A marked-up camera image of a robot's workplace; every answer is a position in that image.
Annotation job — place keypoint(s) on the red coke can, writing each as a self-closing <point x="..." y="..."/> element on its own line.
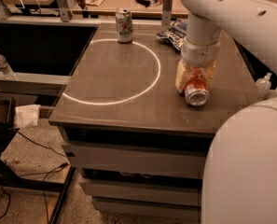
<point x="196" y="90"/>

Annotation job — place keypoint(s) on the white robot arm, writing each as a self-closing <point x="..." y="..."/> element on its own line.
<point x="239" y="183"/>

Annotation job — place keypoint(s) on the grey drawer cabinet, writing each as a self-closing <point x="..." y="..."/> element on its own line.
<point x="139" y="147"/>

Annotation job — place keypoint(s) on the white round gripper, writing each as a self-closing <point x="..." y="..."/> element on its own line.
<point x="199" y="55"/>

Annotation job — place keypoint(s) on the green white soda can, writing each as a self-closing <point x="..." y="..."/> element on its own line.
<point x="124" y="25"/>

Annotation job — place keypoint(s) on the paper card on desk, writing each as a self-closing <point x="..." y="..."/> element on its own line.
<point x="94" y="2"/>

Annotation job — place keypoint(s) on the clear plastic water bottle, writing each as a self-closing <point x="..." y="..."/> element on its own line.
<point x="5" y="68"/>

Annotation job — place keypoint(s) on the clear bottle right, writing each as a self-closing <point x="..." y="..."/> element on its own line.
<point x="263" y="84"/>

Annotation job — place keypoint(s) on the black headband on desk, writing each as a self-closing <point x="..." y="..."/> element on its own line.
<point x="144" y="3"/>

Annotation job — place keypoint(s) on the blue chip bag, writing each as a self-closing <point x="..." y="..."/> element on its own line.
<point x="175" y="34"/>

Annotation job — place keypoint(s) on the white crumpled cloth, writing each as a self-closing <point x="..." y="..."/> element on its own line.
<point x="26" y="116"/>

